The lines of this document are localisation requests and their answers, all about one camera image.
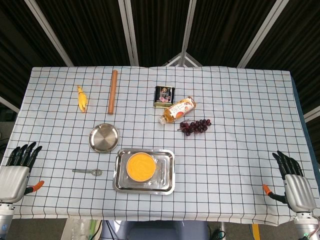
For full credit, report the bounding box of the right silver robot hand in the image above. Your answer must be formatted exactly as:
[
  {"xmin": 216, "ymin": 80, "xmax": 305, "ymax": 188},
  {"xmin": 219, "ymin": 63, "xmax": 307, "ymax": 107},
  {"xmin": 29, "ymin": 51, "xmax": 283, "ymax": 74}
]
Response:
[{"xmin": 262, "ymin": 150, "xmax": 317, "ymax": 214}]

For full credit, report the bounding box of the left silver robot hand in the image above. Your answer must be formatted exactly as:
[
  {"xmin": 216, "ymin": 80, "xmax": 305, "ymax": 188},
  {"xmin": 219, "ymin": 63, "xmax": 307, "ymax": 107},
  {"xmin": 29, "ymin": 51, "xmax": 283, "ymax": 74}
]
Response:
[{"xmin": 0, "ymin": 141, "xmax": 45, "ymax": 204}]

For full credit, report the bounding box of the clear plastic spoon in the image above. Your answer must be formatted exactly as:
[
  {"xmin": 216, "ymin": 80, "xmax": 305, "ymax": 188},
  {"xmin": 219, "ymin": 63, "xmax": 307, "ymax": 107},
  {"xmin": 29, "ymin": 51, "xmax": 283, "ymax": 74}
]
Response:
[{"xmin": 72, "ymin": 168, "xmax": 104, "ymax": 176}]

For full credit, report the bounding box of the white bowl of orange powder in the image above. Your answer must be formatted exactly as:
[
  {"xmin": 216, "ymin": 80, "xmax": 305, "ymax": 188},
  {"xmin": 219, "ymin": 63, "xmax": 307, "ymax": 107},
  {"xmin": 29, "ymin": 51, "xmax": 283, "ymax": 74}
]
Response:
[{"xmin": 126, "ymin": 152, "xmax": 158, "ymax": 181}]

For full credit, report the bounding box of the rectangular steel tray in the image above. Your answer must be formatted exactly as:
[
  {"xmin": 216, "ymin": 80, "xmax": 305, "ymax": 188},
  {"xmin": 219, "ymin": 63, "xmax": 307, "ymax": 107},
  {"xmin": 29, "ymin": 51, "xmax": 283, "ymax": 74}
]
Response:
[{"xmin": 112, "ymin": 148, "xmax": 176, "ymax": 196}]

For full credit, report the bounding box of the clear plastic bag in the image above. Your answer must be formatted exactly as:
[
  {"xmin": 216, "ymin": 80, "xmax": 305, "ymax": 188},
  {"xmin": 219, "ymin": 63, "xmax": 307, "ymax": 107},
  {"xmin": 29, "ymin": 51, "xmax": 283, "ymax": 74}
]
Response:
[{"xmin": 63, "ymin": 218, "xmax": 101, "ymax": 240}]

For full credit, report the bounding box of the white checkered tablecloth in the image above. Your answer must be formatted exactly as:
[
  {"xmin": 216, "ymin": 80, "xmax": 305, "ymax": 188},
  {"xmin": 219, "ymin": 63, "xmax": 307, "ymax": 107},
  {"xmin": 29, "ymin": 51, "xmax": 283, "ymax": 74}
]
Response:
[{"xmin": 0, "ymin": 65, "xmax": 320, "ymax": 227}]

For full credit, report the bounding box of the round steel plate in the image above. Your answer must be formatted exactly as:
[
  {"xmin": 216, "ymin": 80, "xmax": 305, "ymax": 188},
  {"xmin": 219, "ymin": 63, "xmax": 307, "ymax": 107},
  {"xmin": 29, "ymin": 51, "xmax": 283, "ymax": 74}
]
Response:
[{"xmin": 88, "ymin": 123, "xmax": 120, "ymax": 153}]

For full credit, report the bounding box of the yellow rubber chicken toy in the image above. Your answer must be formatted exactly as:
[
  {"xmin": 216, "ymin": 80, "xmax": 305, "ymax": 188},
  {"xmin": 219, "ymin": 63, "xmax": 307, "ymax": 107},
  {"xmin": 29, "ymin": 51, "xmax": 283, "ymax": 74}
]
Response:
[{"xmin": 76, "ymin": 85, "xmax": 89, "ymax": 114}]

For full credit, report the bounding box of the purple grape bunch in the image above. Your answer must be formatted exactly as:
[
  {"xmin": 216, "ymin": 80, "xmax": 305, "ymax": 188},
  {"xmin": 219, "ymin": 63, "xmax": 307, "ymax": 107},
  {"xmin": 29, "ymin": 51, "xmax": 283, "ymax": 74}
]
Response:
[{"xmin": 177, "ymin": 118, "xmax": 212, "ymax": 137}]

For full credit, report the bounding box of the wooden rolling pin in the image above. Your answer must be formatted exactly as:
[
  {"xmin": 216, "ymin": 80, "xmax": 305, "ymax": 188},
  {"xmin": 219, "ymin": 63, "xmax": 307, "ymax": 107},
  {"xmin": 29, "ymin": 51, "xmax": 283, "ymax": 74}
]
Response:
[{"xmin": 107, "ymin": 69, "xmax": 119, "ymax": 115}]

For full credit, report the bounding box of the peach juice plastic bottle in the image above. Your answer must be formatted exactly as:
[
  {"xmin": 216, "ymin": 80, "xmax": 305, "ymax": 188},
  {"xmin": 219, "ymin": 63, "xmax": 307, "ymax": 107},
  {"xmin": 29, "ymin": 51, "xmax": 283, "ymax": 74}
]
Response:
[{"xmin": 158, "ymin": 96, "xmax": 197, "ymax": 125}]

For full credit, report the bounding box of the grey robot torso base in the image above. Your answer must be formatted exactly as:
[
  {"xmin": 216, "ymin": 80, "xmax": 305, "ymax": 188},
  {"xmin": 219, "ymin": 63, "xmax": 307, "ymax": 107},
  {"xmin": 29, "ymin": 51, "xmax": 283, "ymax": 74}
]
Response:
[{"xmin": 99, "ymin": 219, "xmax": 210, "ymax": 240}]

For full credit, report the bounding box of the black square tin can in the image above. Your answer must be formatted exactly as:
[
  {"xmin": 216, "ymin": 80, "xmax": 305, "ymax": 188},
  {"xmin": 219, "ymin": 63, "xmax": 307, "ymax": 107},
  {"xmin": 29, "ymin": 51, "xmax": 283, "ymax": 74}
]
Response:
[{"xmin": 153, "ymin": 85, "xmax": 175, "ymax": 109}]

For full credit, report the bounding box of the dark folding screen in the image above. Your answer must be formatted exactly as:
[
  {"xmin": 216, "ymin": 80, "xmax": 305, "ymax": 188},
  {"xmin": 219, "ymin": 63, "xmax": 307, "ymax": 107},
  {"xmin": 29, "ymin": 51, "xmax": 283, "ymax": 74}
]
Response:
[{"xmin": 0, "ymin": 0, "xmax": 320, "ymax": 123}]

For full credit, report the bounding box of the yellow strap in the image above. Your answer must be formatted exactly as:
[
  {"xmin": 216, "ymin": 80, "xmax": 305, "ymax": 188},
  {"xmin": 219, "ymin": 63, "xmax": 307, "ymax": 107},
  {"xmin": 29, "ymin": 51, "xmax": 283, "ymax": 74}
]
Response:
[{"xmin": 251, "ymin": 223, "xmax": 261, "ymax": 240}]

